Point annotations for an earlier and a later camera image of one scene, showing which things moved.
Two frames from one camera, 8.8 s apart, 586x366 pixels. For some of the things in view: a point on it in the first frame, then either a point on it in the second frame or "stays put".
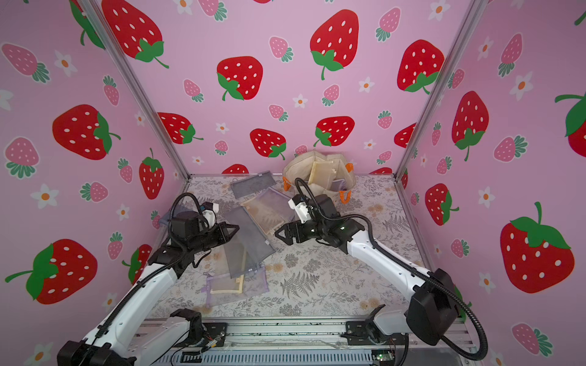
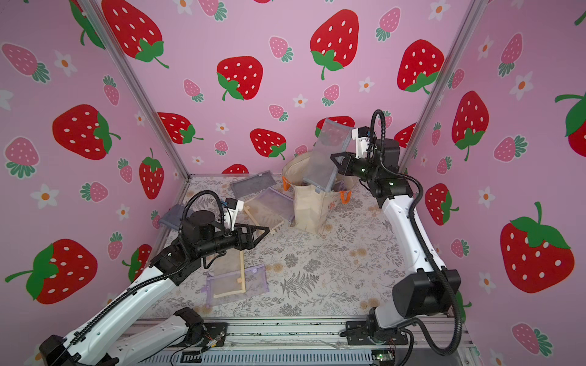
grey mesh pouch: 249,248 -> 320,169
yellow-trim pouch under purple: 267,219 stays put
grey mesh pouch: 250,184 stays put
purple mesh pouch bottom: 222,289 stays put
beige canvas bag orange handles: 325,174 stays put
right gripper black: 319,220 -> 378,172
